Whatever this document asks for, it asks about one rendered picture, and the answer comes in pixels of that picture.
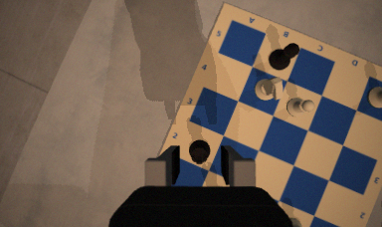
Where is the white pawn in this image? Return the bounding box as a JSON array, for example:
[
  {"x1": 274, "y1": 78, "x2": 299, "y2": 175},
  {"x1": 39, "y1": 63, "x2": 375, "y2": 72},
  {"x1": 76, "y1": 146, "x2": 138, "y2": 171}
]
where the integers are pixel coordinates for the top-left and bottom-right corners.
[
  {"x1": 286, "y1": 98, "x2": 314, "y2": 116},
  {"x1": 290, "y1": 218, "x2": 302, "y2": 227}
]

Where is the blue and tan chessboard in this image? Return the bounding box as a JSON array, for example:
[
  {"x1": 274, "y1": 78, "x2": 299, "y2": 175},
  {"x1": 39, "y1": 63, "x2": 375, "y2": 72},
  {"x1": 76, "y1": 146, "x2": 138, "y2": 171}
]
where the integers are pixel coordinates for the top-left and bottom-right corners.
[{"x1": 160, "y1": 3, "x2": 382, "y2": 227}]

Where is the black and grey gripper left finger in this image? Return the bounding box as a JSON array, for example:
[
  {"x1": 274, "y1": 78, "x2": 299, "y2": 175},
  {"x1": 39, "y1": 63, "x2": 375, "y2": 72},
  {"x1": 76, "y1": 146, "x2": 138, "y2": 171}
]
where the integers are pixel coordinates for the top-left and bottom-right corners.
[{"x1": 145, "y1": 145, "x2": 180, "y2": 186}]

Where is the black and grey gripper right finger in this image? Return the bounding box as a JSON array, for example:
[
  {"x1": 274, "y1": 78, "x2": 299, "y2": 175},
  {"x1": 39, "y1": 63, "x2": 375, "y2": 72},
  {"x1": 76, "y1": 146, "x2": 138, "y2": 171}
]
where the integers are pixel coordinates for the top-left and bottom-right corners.
[{"x1": 221, "y1": 145, "x2": 256, "y2": 187}]

